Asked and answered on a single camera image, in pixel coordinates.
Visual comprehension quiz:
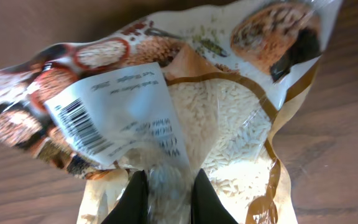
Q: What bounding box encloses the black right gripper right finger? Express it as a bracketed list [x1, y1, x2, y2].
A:
[190, 169, 237, 224]

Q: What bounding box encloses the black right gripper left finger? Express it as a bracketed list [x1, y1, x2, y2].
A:
[101, 170, 149, 224]

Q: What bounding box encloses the beige Panitee snack bag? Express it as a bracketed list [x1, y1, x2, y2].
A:
[0, 0, 341, 223]

